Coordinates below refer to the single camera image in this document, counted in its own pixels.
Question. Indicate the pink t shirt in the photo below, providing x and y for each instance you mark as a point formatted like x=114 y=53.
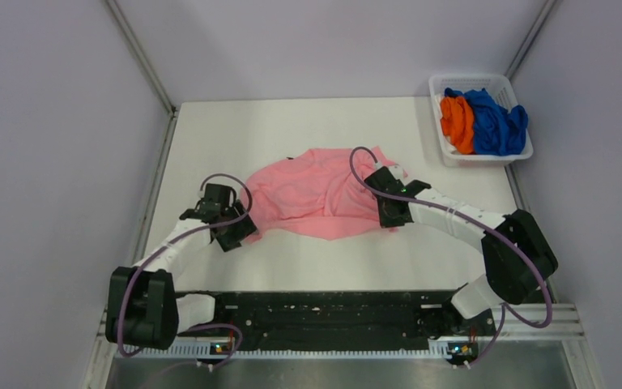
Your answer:
x=313 y=194

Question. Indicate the orange t shirt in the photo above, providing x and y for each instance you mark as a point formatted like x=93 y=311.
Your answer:
x=457 y=123

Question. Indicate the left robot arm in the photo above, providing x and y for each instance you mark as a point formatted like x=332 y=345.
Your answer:
x=143 y=307

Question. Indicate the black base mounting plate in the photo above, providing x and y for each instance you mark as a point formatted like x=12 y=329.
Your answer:
x=350 y=321

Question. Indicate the left aluminium corner post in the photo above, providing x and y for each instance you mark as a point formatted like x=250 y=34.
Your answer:
x=139 y=55

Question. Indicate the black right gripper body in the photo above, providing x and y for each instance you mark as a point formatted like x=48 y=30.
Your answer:
x=386 y=220

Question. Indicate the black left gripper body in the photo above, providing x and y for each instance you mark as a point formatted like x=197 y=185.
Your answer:
x=235 y=232

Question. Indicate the aluminium corner post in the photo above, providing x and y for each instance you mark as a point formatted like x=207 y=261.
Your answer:
x=139 y=55
x=544 y=14

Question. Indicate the white slotted cable duct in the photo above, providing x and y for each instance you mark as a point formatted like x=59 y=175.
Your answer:
x=214 y=351

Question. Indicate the right aluminium corner post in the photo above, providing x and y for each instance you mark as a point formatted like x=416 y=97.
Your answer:
x=544 y=14

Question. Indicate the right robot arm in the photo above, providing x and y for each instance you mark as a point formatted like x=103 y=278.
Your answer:
x=516 y=255

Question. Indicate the blue t shirt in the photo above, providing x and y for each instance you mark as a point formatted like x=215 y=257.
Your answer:
x=498 y=131

